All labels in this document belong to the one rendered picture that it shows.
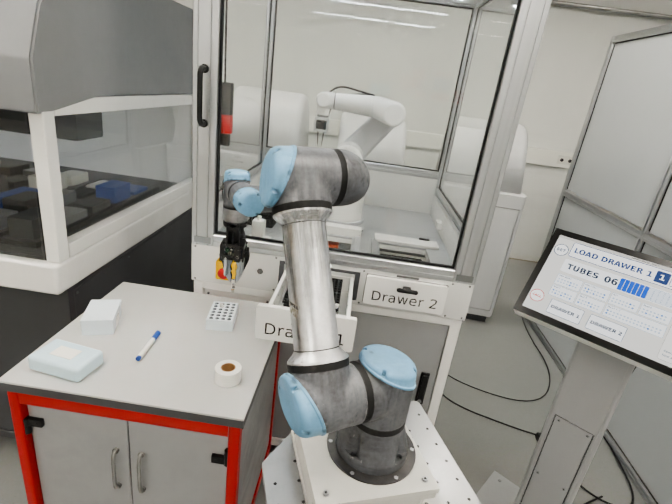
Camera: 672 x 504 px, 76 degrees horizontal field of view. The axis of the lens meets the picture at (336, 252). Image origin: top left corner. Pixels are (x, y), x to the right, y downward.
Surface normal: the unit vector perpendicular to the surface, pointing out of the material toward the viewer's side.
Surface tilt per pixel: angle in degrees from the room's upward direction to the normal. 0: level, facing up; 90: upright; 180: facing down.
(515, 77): 90
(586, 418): 90
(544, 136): 90
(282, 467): 0
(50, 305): 90
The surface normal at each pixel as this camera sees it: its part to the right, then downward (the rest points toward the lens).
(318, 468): 0.13, -0.92
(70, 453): -0.07, 0.36
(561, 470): -0.68, 0.18
